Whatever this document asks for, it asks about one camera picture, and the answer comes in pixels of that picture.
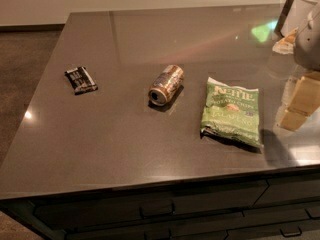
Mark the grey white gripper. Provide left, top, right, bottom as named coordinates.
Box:
left=272, top=3, right=320, bottom=131

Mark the orange soda can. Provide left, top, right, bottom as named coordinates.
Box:
left=148, top=65, right=184, bottom=106

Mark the white cylindrical robot base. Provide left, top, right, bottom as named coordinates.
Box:
left=282, top=0, right=320, bottom=36

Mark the green kettle chips bag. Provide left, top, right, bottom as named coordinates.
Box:
left=200, top=77, right=260, bottom=147

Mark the dark panel behind base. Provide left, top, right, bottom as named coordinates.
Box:
left=274, top=0, right=294, bottom=37

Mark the dark drawer cabinet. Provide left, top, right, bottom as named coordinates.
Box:
left=1, top=170, right=320, bottom=240

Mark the black snack bar wrapper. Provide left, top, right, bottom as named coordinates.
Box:
left=65, top=66, right=98, bottom=95

